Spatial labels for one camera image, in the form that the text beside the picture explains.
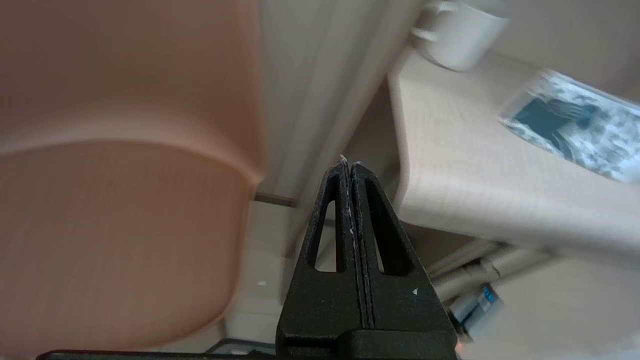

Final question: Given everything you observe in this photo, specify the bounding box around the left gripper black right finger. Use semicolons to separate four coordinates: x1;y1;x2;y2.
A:
351;161;458;357

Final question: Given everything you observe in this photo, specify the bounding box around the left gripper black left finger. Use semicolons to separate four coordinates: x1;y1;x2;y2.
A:
276;161;368;357

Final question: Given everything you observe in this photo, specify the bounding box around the white horse-print zipper pouch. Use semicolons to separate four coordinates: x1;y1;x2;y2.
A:
499;70;640;183

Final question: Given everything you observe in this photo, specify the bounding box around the blue white small package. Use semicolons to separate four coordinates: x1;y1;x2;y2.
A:
449;282;506;337

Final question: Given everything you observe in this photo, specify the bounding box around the metal table leg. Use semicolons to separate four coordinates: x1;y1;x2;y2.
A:
429;240;557;302

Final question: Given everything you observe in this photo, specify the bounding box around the brown upholstered chair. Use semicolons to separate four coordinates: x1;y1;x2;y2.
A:
0;0;266;353

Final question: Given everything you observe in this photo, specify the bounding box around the white ribbed ceramic mug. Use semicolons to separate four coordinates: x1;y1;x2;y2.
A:
411;0;511;72

